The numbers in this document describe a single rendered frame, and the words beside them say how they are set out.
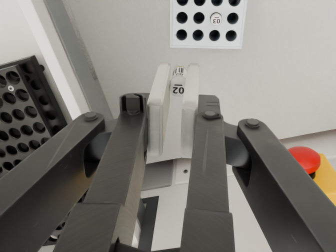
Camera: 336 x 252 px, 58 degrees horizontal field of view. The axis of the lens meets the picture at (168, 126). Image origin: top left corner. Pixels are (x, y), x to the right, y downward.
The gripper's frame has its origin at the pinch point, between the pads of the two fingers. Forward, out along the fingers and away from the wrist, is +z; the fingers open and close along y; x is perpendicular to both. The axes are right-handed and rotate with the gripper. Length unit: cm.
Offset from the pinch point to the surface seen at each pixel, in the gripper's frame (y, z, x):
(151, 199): -4.1, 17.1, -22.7
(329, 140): 21.6, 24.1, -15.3
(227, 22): 4.6, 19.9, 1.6
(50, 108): -14.0, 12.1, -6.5
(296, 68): 14.5, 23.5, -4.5
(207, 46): 2.6, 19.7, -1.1
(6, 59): -19.9, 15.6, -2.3
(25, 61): -15.7, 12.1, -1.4
